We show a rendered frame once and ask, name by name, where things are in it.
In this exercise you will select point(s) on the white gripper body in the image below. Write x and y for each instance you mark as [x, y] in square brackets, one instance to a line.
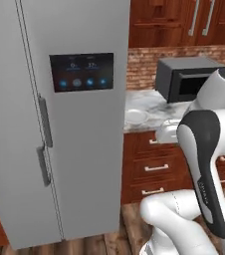
[167, 132]

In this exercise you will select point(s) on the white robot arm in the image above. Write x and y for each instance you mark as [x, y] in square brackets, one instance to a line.
[204, 139]

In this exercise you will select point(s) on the dark grey microwave oven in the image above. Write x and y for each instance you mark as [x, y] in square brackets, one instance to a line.
[171, 78]

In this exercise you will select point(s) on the white plate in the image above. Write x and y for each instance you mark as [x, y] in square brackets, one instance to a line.
[136, 117]

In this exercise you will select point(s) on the grey double-door fridge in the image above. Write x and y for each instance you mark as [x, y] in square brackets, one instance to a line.
[84, 149]

